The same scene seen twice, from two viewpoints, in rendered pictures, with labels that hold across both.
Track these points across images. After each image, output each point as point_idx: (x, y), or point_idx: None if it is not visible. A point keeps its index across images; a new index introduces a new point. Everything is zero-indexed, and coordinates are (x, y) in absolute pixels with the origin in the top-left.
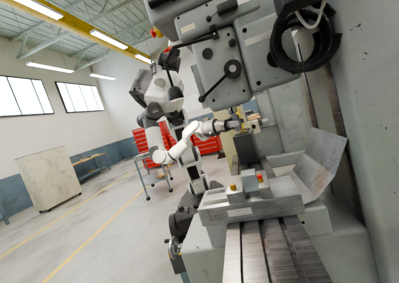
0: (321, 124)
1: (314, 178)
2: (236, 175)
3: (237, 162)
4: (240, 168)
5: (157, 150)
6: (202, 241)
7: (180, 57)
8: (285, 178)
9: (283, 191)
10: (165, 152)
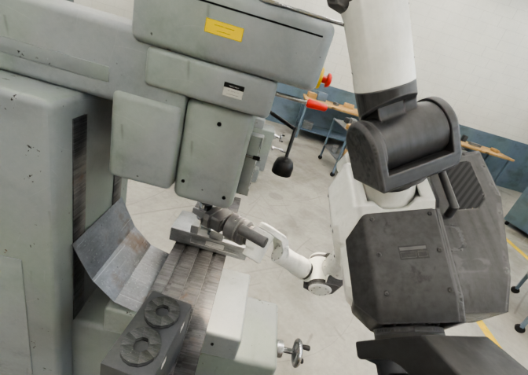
0: (92, 218)
1: (133, 250)
2: (203, 304)
3: (182, 362)
4: (185, 337)
5: (324, 252)
6: (255, 304)
7: (351, 124)
8: (177, 225)
9: (189, 215)
10: (313, 260)
